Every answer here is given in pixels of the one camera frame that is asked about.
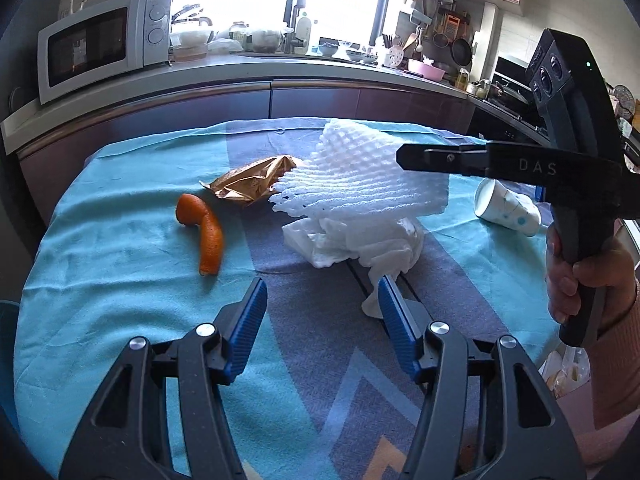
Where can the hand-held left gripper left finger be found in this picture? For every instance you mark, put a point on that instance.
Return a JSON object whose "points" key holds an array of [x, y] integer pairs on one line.
{"points": [[247, 325]]}

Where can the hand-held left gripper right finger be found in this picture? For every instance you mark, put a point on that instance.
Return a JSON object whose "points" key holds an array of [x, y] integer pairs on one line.
{"points": [[395, 325]]}

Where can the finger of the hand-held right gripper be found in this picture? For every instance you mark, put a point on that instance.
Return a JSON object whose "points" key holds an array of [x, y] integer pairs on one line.
{"points": [[435, 159]]}

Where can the white foam fruit net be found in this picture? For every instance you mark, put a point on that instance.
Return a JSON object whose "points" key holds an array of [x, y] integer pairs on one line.
{"points": [[360, 175]]}

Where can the white paper cup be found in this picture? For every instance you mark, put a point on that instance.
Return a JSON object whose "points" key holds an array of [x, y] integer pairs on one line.
{"points": [[505, 207]]}

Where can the white plastic bag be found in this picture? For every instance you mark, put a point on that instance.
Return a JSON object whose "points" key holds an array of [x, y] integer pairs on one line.
{"points": [[350, 245], [565, 372]]}

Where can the orange peel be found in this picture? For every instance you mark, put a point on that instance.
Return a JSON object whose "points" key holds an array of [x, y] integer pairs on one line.
{"points": [[212, 240]]}

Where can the gold foil snack wrapper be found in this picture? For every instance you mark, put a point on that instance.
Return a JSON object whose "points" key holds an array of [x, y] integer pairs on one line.
{"points": [[250, 180]]}

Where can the person's right forearm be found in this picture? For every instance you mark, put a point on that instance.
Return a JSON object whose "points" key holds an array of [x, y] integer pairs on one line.
{"points": [[617, 370]]}

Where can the person's right hand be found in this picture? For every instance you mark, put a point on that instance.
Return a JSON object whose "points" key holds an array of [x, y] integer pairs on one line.
{"points": [[600, 270]]}

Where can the black gas stove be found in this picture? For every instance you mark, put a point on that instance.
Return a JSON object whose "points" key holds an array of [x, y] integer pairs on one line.
{"points": [[510, 72]]}

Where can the cooking oil bottle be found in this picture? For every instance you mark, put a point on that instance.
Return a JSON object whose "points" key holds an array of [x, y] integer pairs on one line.
{"points": [[462, 80]]}

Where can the pink bowl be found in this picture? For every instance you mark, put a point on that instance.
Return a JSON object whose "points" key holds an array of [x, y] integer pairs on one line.
{"points": [[425, 68]]}

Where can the black frying pan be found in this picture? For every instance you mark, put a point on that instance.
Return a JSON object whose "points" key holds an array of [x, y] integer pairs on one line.
{"points": [[461, 51]]}

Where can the white perforated strainer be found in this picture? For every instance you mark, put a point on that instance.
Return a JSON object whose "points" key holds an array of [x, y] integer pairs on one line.
{"points": [[395, 55]]}

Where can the blue patterned white bowl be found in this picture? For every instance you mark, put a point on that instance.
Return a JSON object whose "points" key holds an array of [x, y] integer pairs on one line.
{"points": [[360, 56], [328, 50]]}

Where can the kitchen counter with cabinets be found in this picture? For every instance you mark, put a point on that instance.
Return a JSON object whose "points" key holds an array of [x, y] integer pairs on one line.
{"points": [[320, 97]]}

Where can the blue patterned tablecloth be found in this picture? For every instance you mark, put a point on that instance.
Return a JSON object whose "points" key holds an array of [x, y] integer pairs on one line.
{"points": [[125, 270]]}

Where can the white bottle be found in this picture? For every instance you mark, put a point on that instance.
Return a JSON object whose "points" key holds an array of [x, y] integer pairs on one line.
{"points": [[302, 30]]}

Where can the glass jar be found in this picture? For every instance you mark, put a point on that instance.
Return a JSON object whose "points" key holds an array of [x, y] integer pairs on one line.
{"points": [[265, 40]]}

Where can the glass electric kettle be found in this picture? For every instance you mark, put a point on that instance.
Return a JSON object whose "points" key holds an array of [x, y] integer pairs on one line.
{"points": [[192, 37]]}

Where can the white microwave oven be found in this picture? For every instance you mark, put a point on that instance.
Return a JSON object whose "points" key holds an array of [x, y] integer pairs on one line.
{"points": [[90, 45]]}

